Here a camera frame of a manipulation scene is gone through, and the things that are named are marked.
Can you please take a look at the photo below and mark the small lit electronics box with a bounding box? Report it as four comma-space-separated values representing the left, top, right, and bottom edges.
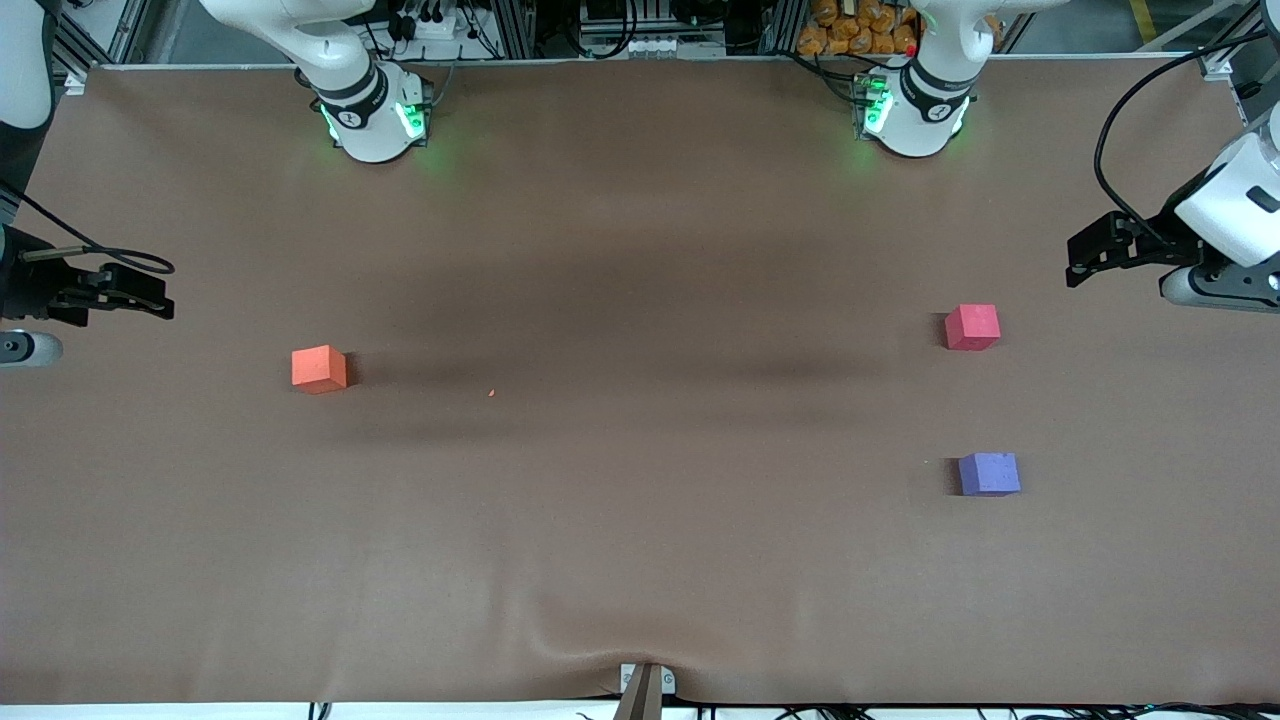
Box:
395, 78, 434, 143
853, 72, 894, 139

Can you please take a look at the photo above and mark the large table cover sheet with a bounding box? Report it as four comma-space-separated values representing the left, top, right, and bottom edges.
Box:
0, 58, 1280, 706

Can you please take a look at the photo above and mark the red foam block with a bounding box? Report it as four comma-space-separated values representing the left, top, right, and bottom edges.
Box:
944, 304, 1001, 352

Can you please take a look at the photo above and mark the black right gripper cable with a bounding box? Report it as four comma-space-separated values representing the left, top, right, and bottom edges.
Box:
0, 180, 177, 277

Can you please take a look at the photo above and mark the aluminium frame post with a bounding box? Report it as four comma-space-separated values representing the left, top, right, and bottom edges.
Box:
760, 0, 807, 57
482, 0, 537, 59

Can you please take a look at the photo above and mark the white power strip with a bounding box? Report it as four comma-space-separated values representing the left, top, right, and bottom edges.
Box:
395, 0, 473, 43

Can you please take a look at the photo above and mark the purple foam block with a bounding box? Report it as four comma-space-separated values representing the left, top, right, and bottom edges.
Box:
958, 452, 1022, 497

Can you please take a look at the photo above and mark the pile of orange objects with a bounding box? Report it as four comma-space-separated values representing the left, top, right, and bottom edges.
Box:
797, 0, 921, 58

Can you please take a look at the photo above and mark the white connector block row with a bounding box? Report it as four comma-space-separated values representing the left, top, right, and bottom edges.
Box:
580, 35, 727, 59

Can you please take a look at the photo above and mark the orange foam block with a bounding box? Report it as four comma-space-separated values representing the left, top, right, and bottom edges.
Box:
291, 345, 349, 395

